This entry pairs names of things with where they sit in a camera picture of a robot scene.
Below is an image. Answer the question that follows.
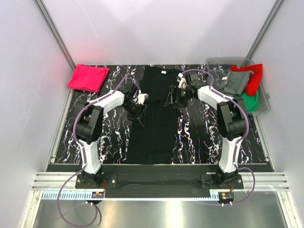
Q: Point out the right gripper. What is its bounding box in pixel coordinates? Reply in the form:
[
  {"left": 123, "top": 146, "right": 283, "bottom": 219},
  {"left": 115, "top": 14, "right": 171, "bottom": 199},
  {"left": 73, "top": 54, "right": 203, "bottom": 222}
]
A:
[{"left": 164, "top": 85, "right": 192, "bottom": 109}]

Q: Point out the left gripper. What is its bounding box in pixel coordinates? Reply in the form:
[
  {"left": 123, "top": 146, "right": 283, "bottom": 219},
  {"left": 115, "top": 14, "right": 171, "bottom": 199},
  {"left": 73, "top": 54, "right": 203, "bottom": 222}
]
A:
[{"left": 122, "top": 101, "right": 147, "bottom": 127}]

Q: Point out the black t-shirt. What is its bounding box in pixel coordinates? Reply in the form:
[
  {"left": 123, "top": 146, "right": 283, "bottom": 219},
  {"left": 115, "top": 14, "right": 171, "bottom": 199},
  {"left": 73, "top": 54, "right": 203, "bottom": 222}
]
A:
[{"left": 125, "top": 66, "right": 180, "bottom": 165}]

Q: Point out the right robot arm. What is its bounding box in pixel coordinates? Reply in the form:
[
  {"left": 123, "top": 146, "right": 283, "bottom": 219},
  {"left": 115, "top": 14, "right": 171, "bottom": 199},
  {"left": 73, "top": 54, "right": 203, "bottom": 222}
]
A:
[{"left": 164, "top": 69, "right": 249, "bottom": 188}]

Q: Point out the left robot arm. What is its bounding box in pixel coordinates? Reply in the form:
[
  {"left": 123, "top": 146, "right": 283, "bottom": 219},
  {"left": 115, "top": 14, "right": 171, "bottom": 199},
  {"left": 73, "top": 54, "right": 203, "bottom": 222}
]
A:
[{"left": 72, "top": 85, "right": 149, "bottom": 188}]

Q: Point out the pink folded t-shirt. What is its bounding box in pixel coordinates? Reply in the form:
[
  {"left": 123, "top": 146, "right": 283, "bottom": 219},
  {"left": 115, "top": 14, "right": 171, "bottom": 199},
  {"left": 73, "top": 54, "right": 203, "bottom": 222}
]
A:
[{"left": 67, "top": 64, "right": 110, "bottom": 93}]

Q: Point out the grey t-shirt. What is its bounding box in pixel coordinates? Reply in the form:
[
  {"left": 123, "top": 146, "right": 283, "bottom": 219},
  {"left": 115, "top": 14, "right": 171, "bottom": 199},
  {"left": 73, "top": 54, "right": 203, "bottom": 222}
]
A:
[{"left": 217, "top": 69, "right": 254, "bottom": 96}]

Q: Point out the clear plastic bin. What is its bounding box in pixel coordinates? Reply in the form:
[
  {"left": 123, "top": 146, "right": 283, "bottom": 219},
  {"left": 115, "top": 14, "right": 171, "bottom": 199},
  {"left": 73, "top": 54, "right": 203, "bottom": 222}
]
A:
[{"left": 206, "top": 57, "right": 271, "bottom": 115}]

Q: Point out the red t-shirt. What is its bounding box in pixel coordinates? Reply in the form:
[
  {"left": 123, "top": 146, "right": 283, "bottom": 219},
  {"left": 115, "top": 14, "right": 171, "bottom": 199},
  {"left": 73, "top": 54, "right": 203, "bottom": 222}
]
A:
[{"left": 230, "top": 64, "right": 263, "bottom": 96}]

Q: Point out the green t-shirt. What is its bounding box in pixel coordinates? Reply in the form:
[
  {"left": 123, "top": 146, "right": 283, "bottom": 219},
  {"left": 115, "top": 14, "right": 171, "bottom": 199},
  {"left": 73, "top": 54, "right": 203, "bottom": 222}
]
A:
[{"left": 241, "top": 92, "right": 259, "bottom": 112}]

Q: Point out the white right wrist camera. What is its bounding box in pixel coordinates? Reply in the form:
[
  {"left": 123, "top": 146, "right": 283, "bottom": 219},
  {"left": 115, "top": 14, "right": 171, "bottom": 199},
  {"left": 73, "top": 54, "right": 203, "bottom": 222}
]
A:
[{"left": 177, "top": 73, "right": 188, "bottom": 89}]

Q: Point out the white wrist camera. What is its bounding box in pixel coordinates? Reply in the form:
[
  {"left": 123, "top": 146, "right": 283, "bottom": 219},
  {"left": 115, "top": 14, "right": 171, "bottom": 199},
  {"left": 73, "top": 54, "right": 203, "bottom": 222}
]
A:
[
  {"left": 137, "top": 93, "right": 149, "bottom": 105},
  {"left": 177, "top": 73, "right": 188, "bottom": 89}
]

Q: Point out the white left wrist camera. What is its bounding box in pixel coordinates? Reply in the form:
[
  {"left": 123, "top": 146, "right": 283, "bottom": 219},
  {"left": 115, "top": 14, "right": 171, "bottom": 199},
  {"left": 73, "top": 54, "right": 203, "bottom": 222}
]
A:
[{"left": 137, "top": 93, "right": 149, "bottom": 105}]

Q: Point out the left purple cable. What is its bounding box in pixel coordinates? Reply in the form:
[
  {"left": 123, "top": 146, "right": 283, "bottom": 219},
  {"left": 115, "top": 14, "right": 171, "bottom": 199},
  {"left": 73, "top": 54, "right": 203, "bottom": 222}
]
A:
[{"left": 57, "top": 73, "right": 141, "bottom": 226}]

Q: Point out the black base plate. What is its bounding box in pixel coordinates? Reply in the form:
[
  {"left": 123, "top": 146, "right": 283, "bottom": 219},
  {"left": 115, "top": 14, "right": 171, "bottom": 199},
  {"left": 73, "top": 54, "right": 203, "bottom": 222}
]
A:
[{"left": 76, "top": 164, "right": 244, "bottom": 200}]

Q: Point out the aluminium frame rail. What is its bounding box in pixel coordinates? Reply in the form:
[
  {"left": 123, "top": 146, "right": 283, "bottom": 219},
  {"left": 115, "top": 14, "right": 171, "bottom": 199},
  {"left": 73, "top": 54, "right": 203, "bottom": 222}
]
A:
[{"left": 32, "top": 172, "right": 289, "bottom": 191}]

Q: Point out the right aluminium corner post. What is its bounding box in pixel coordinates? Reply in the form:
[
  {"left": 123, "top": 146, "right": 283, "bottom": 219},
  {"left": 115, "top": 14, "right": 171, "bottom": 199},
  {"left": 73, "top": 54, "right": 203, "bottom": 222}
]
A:
[{"left": 246, "top": 0, "right": 285, "bottom": 59}]

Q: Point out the aluminium corner post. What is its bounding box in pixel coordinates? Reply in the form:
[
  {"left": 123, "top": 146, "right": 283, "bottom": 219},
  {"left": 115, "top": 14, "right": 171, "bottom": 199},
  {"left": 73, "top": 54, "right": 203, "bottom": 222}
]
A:
[
  {"left": 246, "top": 0, "right": 285, "bottom": 59},
  {"left": 33, "top": 0, "right": 76, "bottom": 70}
]

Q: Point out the left aluminium corner post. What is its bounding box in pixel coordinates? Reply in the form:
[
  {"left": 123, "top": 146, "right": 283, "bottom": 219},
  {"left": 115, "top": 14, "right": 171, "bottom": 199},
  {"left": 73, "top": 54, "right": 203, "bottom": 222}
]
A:
[{"left": 33, "top": 0, "right": 76, "bottom": 70}]

